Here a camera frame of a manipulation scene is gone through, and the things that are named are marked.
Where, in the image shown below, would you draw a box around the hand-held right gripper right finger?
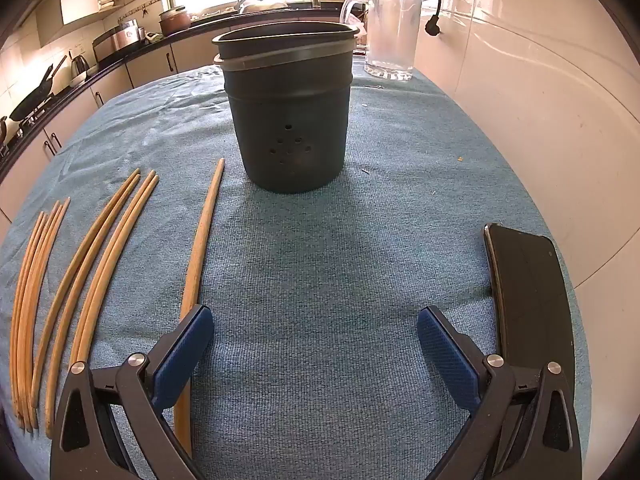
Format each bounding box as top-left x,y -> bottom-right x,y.
416,305 -> 583,480

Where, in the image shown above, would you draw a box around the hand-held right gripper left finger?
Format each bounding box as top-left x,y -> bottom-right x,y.
50,304 -> 216,480

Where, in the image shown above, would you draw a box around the dark grey utensil holder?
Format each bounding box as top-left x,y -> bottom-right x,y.
212,21 -> 359,193

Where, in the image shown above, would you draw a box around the black smartphone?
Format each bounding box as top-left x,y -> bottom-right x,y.
482,222 -> 576,378

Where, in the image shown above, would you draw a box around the blue towel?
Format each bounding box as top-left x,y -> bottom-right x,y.
0,62 -> 593,480

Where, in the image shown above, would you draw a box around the beige kitchen counter cabinets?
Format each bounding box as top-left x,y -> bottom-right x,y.
0,7 -> 346,226

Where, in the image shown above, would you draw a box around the black wok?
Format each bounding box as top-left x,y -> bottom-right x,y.
9,55 -> 68,122

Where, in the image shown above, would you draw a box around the silver kitchen appliance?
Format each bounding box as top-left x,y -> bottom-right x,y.
92,19 -> 146,63

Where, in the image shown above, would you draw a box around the clear glass pitcher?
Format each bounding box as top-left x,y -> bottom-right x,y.
341,0 -> 423,82

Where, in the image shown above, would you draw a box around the brown cooking pot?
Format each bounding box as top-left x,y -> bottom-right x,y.
159,6 -> 192,36

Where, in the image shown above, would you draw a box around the beige wall cabinets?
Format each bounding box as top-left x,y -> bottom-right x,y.
35,0 -> 166,46

